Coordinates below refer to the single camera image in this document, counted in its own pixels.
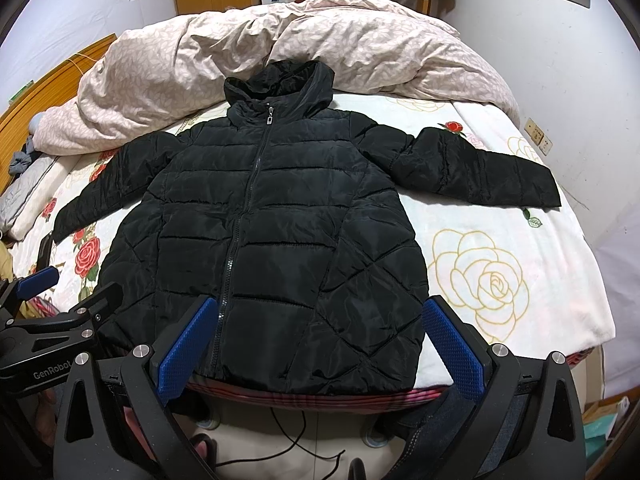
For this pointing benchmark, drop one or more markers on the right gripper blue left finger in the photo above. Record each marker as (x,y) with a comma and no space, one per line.
(153,379)

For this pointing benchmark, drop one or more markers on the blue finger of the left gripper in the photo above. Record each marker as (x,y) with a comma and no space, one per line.
(101,304)
(35,284)

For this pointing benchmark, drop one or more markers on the pink crumpled duvet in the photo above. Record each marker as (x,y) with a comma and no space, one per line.
(150,77)

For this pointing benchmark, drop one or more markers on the wall power socket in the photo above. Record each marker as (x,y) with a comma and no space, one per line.
(537,135)

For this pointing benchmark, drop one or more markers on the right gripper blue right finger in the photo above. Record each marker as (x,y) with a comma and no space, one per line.
(465,433)

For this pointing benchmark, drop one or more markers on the grey white pillow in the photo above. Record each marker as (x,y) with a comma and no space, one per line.
(26,198)

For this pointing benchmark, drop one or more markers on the black puffer jacket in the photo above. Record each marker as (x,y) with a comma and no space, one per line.
(286,211)

